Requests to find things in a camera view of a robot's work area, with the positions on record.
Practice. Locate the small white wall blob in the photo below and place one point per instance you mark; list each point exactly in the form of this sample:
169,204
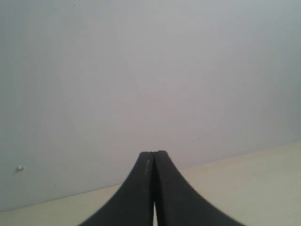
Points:
20,168

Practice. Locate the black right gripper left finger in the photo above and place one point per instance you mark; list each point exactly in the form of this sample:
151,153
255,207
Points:
133,203

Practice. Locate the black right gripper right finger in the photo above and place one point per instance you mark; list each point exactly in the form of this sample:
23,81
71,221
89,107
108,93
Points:
177,202

